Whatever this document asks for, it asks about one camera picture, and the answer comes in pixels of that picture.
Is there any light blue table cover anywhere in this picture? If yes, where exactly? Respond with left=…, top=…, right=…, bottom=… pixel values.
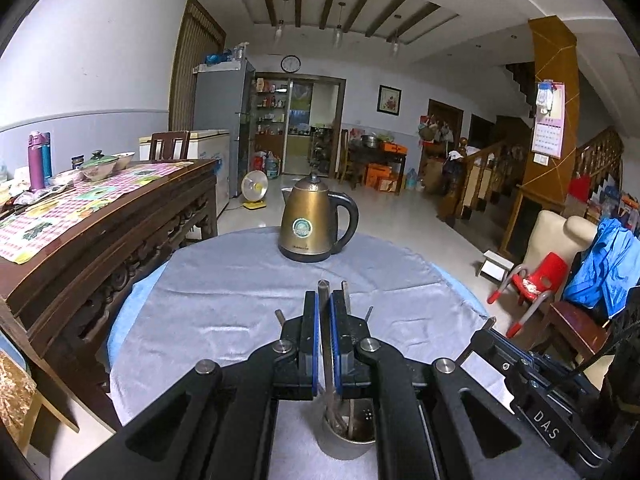
left=97, top=257, right=491, bottom=376

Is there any purple water bottle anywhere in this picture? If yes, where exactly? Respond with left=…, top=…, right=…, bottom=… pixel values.
left=27, top=131, right=47, bottom=192

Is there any red plastic child chair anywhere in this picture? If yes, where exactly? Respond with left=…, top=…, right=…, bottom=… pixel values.
left=487, top=252, right=568, bottom=338

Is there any blue jacket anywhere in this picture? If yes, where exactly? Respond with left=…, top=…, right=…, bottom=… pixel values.
left=562, top=217, right=640, bottom=318

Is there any green bowl lid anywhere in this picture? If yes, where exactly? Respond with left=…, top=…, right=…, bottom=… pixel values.
left=80, top=150, right=120, bottom=170

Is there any cream armchair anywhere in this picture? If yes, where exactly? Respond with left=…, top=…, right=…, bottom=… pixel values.
left=520, top=209, right=601, bottom=306

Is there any dark wooden side table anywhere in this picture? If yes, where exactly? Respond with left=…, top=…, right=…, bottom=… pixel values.
left=345, top=135, right=408, bottom=196

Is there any grey tablecloth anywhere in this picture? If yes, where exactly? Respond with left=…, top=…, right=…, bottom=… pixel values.
left=107, top=227, right=491, bottom=480

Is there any bronze electric kettle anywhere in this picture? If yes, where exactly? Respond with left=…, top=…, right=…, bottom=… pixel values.
left=278, top=171, right=360, bottom=264

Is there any white step stool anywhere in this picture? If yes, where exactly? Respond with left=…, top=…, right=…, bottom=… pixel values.
left=476, top=251, right=515, bottom=281

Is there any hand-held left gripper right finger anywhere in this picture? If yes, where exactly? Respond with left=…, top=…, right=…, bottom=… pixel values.
left=329, top=290, right=582, bottom=480

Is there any black cable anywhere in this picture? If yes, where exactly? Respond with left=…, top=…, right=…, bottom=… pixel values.
left=547, top=317, right=640, bottom=391

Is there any dark wooden dining chair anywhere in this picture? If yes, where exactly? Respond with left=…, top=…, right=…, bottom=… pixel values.
left=149, top=131, right=191, bottom=162

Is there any carved dark wooden table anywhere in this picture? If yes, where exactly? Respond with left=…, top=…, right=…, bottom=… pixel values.
left=0, top=159, right=219, bottom=433

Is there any round electric heater fan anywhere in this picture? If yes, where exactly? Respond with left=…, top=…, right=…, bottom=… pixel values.
left=241, top=170, right=268, bottom=210

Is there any shelf with jars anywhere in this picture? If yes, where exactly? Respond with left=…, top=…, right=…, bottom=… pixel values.
left=255, top=77, right=290, bottom=136

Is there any grey refrigerator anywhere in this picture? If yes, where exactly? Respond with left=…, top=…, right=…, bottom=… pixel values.
left=192, top=59, right=257, bottom=200

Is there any white chest freezer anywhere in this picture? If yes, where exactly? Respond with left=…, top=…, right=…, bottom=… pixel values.
left=138, top=129, right=231, bottom=218

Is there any blue water bottle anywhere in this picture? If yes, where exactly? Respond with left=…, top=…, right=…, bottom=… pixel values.
left=41, top=132, right=54, bottom=181

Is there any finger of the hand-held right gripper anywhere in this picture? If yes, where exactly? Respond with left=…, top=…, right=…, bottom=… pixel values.
left=457, top=316, right=546, bottom=403

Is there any pink wall calendar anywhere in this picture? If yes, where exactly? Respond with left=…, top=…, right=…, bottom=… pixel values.
left=531, top=81, right=566, bottom=160

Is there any pink checkered table cover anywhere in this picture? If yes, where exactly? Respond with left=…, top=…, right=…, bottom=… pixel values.
left=0, top=161, right=193, bottom=265

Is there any brown wooden door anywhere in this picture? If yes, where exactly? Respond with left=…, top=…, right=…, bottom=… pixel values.
left=169, top=0, right=227, bottom=133

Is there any wooden frame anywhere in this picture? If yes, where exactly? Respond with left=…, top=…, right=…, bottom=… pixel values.
left=0, top=295, right=81, bottom=466

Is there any wooden landing railing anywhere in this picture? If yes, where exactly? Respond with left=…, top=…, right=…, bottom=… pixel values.
left=572, top=127, right=626, bottom=181

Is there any steel utensil cup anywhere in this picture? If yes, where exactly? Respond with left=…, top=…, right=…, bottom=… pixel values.
left=314, top=395, right=378, bottom=462

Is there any brown wooden chair seat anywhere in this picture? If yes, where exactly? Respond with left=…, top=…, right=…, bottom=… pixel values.
left=532, top=300, right=611, bottom=366

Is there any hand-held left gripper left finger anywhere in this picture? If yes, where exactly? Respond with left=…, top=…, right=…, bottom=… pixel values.
left=62, top=291, right=321, bottom=480

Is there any framed flower picture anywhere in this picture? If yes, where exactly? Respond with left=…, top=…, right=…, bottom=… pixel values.
left=376, top=85, right=402, bottom=117

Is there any orange cardboard box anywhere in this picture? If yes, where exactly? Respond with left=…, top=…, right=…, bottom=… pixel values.
left=367, top=162, right=401, bottom=192

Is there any wooden stair railing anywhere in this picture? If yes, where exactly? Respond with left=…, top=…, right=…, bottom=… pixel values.
left=440, top=137, right=526, bottom=221

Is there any wooden clad pillar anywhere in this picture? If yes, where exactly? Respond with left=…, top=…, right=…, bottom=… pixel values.
left=500, top=16, right=581, bottom=261

